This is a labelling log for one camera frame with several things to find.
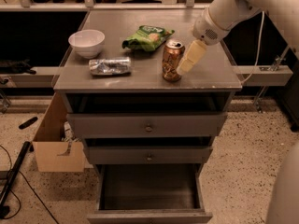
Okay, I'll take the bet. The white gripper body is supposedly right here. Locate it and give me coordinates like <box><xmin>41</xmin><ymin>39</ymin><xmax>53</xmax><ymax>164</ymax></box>
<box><xmin>192</xmin><ymin>9</ymin><xmax>229</xmax><ymax>46</ymax></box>

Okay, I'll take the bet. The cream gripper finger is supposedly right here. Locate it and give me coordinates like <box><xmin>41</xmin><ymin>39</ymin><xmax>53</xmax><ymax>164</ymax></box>
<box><xmin>177</xmin><ymin>40</ymin><xmax>206</xmax><ymax>76</ymax></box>

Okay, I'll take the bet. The orange soda can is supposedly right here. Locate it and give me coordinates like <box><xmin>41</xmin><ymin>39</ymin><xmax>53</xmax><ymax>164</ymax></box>
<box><xmin>162</xmin><ymin>39</ymin><xmax>185</xmax><ymax>82</ymax></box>

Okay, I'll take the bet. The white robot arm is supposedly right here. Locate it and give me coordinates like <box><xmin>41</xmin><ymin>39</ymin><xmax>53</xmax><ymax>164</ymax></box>
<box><xmin>177</xmin><ymin>0</ymin><xmax>299</xmax><ymax>224</ymax></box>

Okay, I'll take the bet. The grey top drawer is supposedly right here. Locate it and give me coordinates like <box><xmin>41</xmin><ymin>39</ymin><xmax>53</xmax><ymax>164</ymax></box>
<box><xmin>67</xmin><ymin>112</ymin><xmax>227</xmax><ymax>139</ymax></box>

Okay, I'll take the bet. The grey drawer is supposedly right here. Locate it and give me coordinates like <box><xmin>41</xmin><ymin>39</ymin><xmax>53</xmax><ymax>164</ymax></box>
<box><xmin>87</xmin><ymin>164</ymin><xmax>212</xmax><ymax>224</ymax></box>
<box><xmin>84</xmin><ymin>137</ymin><xmax>212</xmax><ymax>164</ymax></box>
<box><xmin>67</xmin><ymin>112</ymin><xmax>227</xmax><ymax>139</ymax></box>

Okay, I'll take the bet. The grey drawer cabinet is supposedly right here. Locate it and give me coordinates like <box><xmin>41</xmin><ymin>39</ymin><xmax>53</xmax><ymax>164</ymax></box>
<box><xmin>52</xmin><ymin>8</ymin><xmax>243</xmax><ymax>224</ymax></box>

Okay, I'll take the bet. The grey middle drawer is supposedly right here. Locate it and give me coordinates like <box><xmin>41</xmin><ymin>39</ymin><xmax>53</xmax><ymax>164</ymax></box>
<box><xmin>84</xmin><ymin>137</ymin><xmax>212</xmax><ymax>164</ymax></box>

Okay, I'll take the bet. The grey bottom drawer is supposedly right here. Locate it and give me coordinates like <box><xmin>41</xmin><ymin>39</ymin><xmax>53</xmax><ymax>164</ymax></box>
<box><xmin>87</xmin><ymin>164</ymin><xmax>212</xmax><ymax>224</ymax></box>

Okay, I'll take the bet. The green chip bag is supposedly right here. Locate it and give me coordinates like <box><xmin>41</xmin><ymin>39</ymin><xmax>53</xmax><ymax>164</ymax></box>
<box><xmin>121</xmin><ymin>25</ymin><xmax>175</xmax><ymax>51</ymax></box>

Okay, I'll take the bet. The silver foil snack packet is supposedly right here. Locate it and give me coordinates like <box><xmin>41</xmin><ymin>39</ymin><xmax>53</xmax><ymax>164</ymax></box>
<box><xmin>89</xmin><ymin>57</ymin><xmax>131</xmax><ymax>76</ymax></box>

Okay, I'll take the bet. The white ceramic bowl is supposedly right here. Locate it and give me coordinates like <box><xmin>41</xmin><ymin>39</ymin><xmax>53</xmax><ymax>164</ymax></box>
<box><xmin>68</xmin><ymin>29</ymin><xmax>106</xmax><ymax>59</ymax></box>

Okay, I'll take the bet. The cardboard box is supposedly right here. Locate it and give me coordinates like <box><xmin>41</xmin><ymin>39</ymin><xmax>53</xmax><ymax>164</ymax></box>
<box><xmin>32</xmin><ymin>93</ymin><xmax>85</xmax><ymax>172</ymax></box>

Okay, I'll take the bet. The black object on ledge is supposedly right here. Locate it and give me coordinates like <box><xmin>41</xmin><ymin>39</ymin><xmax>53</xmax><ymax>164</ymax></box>
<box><xmin>0</xmin><ymin>59</ymin><xmax>36</xmax><ymax>75</ymax></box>

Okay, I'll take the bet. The small black floor object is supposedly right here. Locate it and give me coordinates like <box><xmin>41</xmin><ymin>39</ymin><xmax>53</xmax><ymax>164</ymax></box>
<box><xmin>19</xmin><ymin>117</ymin><xmax>38</xmax><ymax>130</ymax></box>

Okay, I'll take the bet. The black bar on floor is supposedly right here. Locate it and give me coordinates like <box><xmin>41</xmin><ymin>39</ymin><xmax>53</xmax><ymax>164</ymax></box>
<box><xmin>0</xmin><ymin>141</ymin><xmax>31</xmax><ymax>219</ymax></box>

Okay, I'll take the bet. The white cable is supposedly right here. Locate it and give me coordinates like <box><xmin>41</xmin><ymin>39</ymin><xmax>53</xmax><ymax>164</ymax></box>
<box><xmin>241</xmin><ymin>10</ymin><xmax>265</xmax><ymax>85</ymax></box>

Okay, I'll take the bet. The black floor cable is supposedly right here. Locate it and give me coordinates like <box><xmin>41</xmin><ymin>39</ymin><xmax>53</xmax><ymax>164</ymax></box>
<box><xmin>0</xmin><ymin>144</ymin><xmax>60</xmax><ymax>224</ymax></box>

